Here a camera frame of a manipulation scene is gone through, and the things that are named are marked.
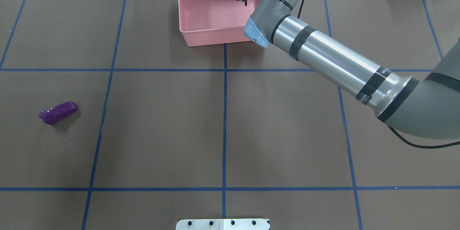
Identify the purple block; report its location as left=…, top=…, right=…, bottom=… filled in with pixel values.
left=39, top=101, right=78, bottom=125

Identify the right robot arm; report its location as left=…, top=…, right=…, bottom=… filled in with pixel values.
left=238, top=0, right=460, bottom=139

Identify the pink plastic box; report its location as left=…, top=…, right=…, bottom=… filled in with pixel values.
left=178, top=0, right=260, bottom=47

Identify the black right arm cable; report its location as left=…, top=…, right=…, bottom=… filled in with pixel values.
left=387, top=125, right=460, bottom=149

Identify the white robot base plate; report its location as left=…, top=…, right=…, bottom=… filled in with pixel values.
left=175, top=218, right=271, bottom=230

